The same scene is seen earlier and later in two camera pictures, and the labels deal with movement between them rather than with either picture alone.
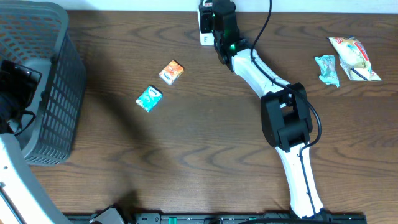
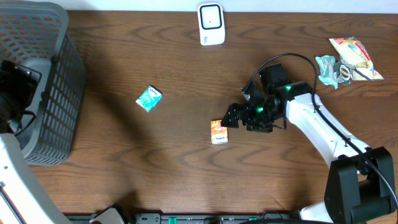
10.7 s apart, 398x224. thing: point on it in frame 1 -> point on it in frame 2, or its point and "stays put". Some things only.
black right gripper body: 206,21 -> 258,115
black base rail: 211,218 stays put
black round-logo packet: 208,4 -> 342,73
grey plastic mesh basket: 33,33 stays put
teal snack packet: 328,66 stays put
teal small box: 149,98 stays put
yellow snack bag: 354,59 stays put
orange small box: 171,72 -> 219,134
